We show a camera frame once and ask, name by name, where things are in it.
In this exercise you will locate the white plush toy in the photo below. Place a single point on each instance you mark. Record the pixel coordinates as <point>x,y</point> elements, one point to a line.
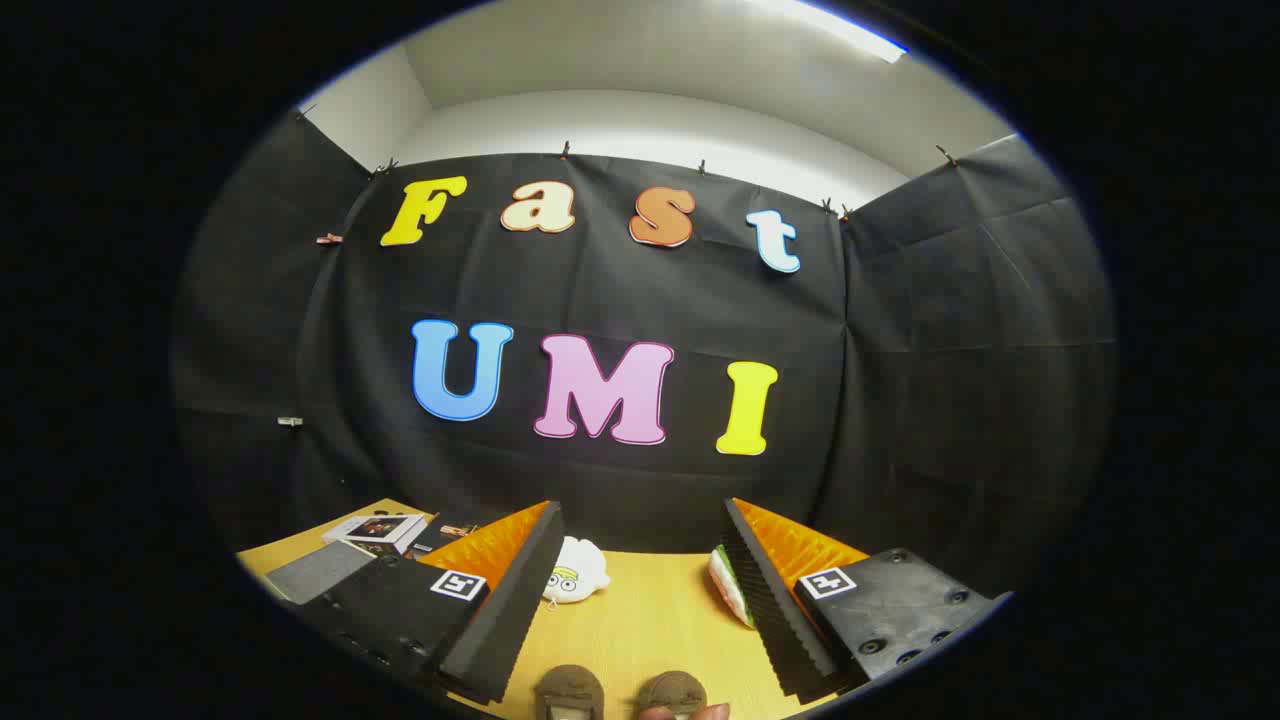
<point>578,575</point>

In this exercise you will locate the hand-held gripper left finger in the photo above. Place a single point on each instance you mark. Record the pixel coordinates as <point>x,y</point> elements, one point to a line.
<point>505,620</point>

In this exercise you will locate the watermelon slice plush toy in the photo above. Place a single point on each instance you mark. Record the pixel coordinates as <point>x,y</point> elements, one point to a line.
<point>730,590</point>

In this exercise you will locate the grey fabric storage box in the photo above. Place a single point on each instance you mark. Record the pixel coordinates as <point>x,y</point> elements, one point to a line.
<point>320,572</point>

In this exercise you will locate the ceiling light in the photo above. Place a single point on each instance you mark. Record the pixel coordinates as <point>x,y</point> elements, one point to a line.
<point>830,25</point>

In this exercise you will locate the brown fuzzy slipper shoe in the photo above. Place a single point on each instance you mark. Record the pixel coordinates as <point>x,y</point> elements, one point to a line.
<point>672,688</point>
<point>568,685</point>

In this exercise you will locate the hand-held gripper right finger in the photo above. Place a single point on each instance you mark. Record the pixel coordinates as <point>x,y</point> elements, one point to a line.
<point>775,620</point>

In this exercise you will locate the white cover book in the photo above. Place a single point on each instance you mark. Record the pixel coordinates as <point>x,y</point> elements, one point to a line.
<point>375,528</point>

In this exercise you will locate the dark cover book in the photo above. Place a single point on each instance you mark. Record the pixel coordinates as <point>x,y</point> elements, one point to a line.
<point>445,530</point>

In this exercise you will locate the black backdrop cloth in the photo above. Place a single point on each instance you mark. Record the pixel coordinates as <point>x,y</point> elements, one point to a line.
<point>900,400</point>

